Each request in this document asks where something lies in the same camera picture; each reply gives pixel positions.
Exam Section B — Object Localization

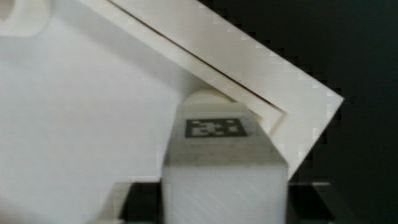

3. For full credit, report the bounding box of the white square table top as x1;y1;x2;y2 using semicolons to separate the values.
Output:
0;0;289;224

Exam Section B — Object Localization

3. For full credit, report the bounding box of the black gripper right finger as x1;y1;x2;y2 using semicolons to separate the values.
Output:
286;182;362;224

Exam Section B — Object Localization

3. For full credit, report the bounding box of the white U-shaped obstacle fence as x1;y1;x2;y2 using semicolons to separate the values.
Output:
110;0;343;169

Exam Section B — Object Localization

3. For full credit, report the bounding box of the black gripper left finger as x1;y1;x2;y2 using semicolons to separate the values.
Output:
94;182;163;224

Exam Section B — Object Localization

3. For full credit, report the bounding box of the white table leg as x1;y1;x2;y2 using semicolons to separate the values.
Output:
161;90;287;224

